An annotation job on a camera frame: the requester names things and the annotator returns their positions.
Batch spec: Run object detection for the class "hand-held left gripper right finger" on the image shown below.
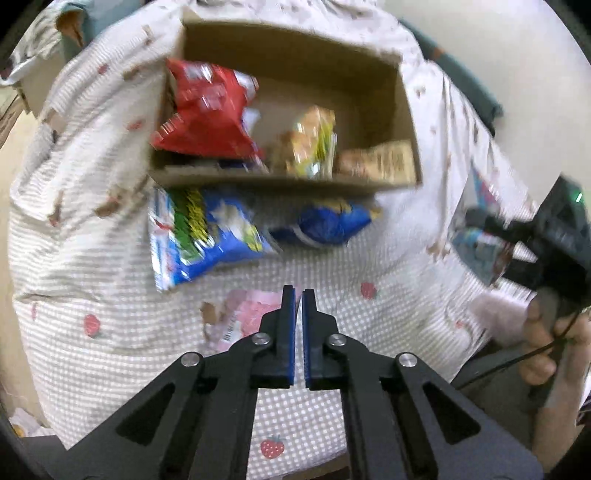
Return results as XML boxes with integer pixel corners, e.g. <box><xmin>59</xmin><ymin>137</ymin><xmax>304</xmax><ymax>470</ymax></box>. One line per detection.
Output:
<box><xmin>301</xmin><ymin>288</ymin><xmax>546</xmax><ymax>480</ymax></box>

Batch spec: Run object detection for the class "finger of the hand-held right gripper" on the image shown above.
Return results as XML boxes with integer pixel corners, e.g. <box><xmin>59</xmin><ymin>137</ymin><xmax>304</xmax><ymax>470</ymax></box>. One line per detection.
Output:
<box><xmin>501</xmin><ymin>258</ymin><xmax>543</xmax><ymax>289</ymax></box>
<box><xmin>464</xmin><ymin>208</ymin><xmax>533</xmax><ymax>246</ymax></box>

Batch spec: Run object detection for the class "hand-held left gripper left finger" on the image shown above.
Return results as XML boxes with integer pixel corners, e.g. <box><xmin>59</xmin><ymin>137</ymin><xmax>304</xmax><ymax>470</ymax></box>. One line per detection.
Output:
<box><xmin>60</xmin><ymin>285</ymin><xmax>297</xmax><ymax>480</ymax></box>

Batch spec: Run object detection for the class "colourful clear snack packet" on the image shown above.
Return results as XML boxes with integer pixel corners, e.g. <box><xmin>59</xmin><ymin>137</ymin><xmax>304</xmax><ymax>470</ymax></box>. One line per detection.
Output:
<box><xmin>450</xmin><ymin>166</ymin><xmax>514</xmax><ymax>287</ymax></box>

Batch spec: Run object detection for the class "pink snack packet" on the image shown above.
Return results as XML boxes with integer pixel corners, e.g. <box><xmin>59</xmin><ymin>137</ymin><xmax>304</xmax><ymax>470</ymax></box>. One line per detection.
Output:
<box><xmin>201</xmin><ymin>288</ymin><xmax>284</xmax><ymax>356</ymax></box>

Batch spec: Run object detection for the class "brown snack packet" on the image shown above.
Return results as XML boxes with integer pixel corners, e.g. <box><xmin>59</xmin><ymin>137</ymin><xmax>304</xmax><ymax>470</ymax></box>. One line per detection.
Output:
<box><xmin>335</xmin><ymin>141</ymin><xmax>419</xmax><ymax>183</ymax></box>

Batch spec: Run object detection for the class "yellow snack bag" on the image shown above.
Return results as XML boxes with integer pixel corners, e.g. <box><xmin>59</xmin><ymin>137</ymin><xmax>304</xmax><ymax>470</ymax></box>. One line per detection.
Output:
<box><xmin>270</xmin><ymin>105</ymin><xmax>338</xmax><ymax>181</ymax></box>

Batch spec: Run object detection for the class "cardboard box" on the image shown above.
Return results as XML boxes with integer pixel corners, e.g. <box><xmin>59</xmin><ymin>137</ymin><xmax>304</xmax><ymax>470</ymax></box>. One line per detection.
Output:
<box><xmin>148</xmin><ymin>18</ymin><xmax>423</xmax><ymax>190</ymax></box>

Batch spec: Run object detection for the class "red snack bag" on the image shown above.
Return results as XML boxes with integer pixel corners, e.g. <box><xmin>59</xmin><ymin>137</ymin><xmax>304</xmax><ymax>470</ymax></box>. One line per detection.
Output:
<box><xmin>150</xmin><ymin>59</ymin><xmax>266</xmax><ymax>160</ymax></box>

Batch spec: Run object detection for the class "person's right forearm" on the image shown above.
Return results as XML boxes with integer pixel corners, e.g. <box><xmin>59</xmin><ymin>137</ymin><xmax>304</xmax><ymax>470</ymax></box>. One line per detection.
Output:
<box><xmin>531</xmin><ymin>383</ymin><xmax>591</xmax><ymax>472</ymax></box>

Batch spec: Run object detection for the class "person's right hand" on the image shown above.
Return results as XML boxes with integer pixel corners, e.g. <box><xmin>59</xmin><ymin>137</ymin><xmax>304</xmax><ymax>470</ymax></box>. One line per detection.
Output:
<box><xmin>519</xmin><ymin>295</ymin><xmax>591</xmax><ymax>398</ymax></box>

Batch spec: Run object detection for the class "pink fluffy cloth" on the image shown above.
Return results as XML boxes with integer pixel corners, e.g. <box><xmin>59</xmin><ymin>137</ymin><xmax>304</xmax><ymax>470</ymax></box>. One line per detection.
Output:
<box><xmin>468</xmin><ymin>293</ymin><xmax>536</xmax><ymax>347</ymax></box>

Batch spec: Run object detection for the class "checked strawberry print blanket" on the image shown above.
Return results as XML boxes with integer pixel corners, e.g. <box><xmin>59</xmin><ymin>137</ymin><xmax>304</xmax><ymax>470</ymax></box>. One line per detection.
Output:
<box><xmin>9</xmin><ymin>0</ymin><xmax>555</xmax><ymax>476</ymax></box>

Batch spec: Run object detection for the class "small dark blue snack bag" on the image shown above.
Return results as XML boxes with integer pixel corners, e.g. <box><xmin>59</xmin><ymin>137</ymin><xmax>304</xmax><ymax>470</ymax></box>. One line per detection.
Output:
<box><xmin>270</xmin><ymin>200</ymin><xmax>382</xmax><ymax>248</ymax></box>

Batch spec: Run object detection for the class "large blue flag snack bag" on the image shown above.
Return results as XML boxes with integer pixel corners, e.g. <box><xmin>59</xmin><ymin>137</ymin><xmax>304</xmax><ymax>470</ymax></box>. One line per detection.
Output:
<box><xmin>148</xmin><ymin>187</ymin><xmax>280</xmax><ymax>292</ymax></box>

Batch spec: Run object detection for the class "dark teal cloth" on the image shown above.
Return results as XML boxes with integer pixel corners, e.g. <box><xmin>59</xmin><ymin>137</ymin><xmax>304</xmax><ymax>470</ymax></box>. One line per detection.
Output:
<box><xmin>402</xmin><ymin>18</ymin><xmax>505</xmax><ymax>138</ymax></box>

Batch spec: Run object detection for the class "white plastic bag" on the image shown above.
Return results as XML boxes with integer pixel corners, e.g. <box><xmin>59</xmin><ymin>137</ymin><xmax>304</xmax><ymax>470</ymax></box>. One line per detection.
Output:
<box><xmin>9</xmin><ymin>406</ymin><xmax>57</xmax><ymax>440</ymax></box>

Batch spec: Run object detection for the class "beige wooden cabinet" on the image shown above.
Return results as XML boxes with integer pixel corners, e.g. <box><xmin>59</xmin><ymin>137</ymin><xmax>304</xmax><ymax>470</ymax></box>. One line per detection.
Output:
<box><xmin>18</xmin><ymin>9</ymin><xmax>100</xmax><ymax>116</ymax></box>

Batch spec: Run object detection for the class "black cable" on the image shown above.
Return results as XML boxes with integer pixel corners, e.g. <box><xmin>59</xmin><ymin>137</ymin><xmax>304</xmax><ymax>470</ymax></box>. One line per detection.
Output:
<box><xmin>455</xmin><ymin>309</ymin><xmax>583</xmax><ymax>391</ymax></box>

